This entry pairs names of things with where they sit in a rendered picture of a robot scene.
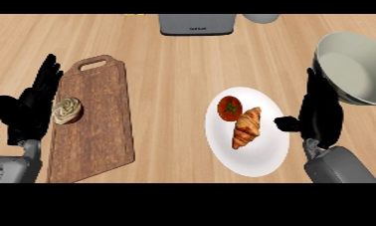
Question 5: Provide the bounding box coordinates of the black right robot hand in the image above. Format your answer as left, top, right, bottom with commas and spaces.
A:
271, 67, 345, 149

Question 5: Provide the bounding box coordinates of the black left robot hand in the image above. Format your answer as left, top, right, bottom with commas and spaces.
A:
0, 53, 64, 147

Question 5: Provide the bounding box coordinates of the grey-green bowl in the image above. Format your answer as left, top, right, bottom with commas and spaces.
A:
312, 31, 376, 107

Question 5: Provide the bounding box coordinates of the golden brown croissant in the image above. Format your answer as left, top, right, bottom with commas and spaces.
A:
230, 107, 262, 150

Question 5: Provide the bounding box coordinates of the white oval plate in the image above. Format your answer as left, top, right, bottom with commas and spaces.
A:
203, 86, 290, 178

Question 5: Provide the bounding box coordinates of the cream frosted cupcake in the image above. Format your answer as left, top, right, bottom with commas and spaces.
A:
50, 97, 85, 125

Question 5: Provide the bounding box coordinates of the brown wooden cutting board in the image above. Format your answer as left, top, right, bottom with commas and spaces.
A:
45, 54, 137, 184

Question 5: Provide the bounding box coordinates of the red tomato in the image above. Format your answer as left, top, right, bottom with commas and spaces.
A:
215, 96, 243, 122

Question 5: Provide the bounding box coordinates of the pale grey round object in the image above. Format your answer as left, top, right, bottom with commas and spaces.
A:
240, 14, 281, 25

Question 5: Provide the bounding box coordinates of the grey boxy appliance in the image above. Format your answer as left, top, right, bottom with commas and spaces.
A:
157, 14, 237, 37

